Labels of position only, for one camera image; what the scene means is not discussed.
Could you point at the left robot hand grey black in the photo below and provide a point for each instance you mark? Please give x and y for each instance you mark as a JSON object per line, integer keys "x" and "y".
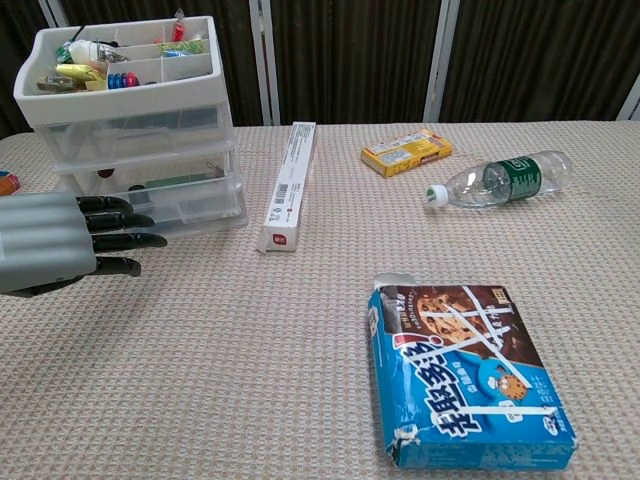
{"x": 45, "y": 240}

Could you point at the orange box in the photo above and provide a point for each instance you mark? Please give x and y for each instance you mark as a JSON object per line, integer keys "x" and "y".
{"x": 7, "y": 184}

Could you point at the green plastic strip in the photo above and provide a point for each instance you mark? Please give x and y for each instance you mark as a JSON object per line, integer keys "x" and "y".
{"x": 177, "y": 181}

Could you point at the white plastic bottle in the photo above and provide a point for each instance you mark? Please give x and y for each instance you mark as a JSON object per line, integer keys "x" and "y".
{"x": 84, "y": 51}

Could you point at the clear plastic drawer empty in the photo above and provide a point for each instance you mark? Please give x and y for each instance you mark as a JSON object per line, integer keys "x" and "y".
{"x": 200, "y": 125}

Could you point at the long white toothpaste box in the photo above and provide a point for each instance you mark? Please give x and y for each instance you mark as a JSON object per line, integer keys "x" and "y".
{"x": 287, "y": 195}

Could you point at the small yellow box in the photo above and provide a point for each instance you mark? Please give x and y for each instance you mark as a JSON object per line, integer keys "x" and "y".
{"x": 400, "y": 152}

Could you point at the blue cookie box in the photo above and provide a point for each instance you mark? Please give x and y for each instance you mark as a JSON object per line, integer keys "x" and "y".
{"x": 475, "y": 375}

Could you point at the tape roll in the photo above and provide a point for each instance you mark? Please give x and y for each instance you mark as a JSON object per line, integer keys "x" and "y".
{"x": 105, "y": 173}

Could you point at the olive crumpled packet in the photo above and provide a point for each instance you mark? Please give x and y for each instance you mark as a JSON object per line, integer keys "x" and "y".
{"x": 52, "y": 84}

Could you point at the yellow-green packet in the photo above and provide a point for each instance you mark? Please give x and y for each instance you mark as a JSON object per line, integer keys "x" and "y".
{"x": 77, "y": 71}

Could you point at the coloured plastic rings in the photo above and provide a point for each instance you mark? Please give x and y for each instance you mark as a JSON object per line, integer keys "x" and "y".
{"x": 122, "y": 80}

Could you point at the silver metal clips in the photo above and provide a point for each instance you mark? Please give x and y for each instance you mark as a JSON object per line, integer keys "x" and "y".
{"x": 110, "y": 51}

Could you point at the beige woven tablecloth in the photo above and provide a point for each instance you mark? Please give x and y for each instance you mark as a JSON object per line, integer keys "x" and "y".
{"x": 250, "y": 350}

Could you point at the green flat packet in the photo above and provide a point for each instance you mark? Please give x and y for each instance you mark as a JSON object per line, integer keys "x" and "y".
{"x": 185, "y": 48}

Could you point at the clear bottle green label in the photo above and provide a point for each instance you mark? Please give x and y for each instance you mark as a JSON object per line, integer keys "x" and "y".
{"x": 515, "y": 175}

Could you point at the white plastic drawer organizer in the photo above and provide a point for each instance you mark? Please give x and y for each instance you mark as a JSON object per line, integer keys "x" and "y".
{"x": 125, "y": 100}

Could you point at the white partition post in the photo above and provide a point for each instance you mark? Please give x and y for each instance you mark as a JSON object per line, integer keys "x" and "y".
{"x": 265, "y": 60}
{"x": 50, "y": 10}
{"x": 440, "y": 60}
{"x": 631, "y": 100}

